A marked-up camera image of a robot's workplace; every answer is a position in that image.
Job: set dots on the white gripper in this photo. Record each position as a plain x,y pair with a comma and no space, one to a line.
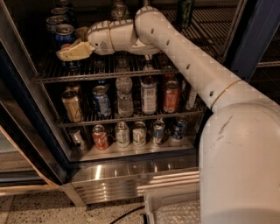
100,39

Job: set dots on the blue pepsi can front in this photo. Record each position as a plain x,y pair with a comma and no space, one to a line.
64,35

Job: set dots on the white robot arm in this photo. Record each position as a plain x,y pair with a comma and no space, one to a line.
239,150

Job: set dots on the dark can in row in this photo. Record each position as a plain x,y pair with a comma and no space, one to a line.
64,3
67,13

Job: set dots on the white green 7up can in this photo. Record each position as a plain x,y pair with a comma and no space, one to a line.
119,10

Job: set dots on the gold can middle shelf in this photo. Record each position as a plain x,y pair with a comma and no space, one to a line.
72,105

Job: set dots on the blue can middle shelf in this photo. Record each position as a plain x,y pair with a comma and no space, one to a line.
101,101

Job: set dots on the stainless steel fridge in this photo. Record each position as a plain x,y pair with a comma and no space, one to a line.
33,80

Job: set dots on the silver can bottom left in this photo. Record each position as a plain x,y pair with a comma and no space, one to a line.
75,134

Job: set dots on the red can bottom shelf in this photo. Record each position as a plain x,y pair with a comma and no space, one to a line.
100,137

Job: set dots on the orange can middle shelf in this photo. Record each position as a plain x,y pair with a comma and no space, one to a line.
171,96

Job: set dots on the green can top shelf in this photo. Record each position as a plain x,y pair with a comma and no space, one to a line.
184,13

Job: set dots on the white green can bottom shelf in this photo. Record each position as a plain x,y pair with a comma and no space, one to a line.
139,134

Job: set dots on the blue silver can bottom shelf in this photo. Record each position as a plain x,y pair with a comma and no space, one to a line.
158,131

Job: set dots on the silver slim can middle shelf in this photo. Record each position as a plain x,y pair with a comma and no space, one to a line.
191,98

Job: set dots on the blue pepsi can bottom shelf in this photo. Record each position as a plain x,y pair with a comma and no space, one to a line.
179,127

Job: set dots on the clear water bottle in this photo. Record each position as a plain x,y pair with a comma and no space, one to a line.
124,86

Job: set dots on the white label bottle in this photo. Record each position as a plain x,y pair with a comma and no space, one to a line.
148,94

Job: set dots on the clear plastic bin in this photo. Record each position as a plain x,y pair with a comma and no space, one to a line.
173,205

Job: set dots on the middle wire shelf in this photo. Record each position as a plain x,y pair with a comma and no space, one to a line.
90,115

